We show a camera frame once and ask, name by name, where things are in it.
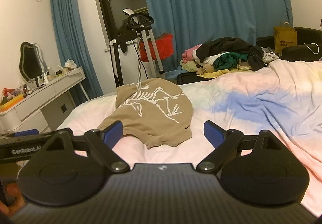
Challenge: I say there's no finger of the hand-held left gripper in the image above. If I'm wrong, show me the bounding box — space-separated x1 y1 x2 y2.
14 128 41 137

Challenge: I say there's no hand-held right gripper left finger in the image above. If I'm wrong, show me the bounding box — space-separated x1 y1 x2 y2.
38 120 130 173

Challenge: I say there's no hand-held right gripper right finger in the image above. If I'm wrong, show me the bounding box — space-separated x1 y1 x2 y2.
196 120 290 173

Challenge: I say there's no tan hoodie with white print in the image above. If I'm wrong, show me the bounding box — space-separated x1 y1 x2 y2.
97 77 194 149

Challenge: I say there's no pile of mixed clothes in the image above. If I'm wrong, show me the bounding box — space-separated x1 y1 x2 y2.
196 37 264 71

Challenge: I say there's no person's left hand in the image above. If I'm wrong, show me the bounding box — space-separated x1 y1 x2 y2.
0 183 27 217

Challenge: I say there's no orange tray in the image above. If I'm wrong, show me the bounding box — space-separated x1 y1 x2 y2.
0 94 24 110

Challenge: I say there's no white vanity desk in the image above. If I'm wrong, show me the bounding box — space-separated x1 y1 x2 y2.
0 66 86 136

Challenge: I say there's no pastel tie-dye blanket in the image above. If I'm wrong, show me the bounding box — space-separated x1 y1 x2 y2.
57 57 322 217

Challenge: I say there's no yellow cloth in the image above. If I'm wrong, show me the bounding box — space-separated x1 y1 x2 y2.
199 68 252 79

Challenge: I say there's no black suitcase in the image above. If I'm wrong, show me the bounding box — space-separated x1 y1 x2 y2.
177 72 209 86

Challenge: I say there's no row of cosmetic bottles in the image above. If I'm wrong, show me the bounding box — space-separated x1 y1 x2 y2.
35 65 69 86

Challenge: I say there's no wavy-edged mirror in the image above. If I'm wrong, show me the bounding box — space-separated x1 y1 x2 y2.
20 41 48 82

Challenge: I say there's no green garment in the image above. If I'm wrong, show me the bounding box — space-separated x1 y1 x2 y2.
214 52 249 70

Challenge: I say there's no white garment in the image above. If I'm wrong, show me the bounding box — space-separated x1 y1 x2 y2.
202 53 227 66

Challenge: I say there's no pink cloth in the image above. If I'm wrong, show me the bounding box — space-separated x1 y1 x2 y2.
182 47 202 62

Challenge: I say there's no red cloth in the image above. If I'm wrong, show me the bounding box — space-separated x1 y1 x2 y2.
139 33 174 62

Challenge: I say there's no narrow blue curtain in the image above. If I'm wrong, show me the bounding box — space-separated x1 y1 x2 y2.
49 0 104 100

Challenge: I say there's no garment steamer stand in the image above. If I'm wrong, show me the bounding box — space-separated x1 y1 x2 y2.
122 8 166 80

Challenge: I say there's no yellow paper bag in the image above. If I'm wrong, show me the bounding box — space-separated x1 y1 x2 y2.
274 20 298 54

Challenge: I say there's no dark window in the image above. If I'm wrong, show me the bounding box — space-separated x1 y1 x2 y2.
94 0 149 38

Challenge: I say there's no wide blue curtain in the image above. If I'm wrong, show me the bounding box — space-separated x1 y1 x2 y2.
138 0 293 80

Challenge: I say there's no black upright frame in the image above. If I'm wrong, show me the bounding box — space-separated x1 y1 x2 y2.
110 39 124 87

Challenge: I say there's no black bag with cord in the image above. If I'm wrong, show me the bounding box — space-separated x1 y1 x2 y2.
257 27 322 61

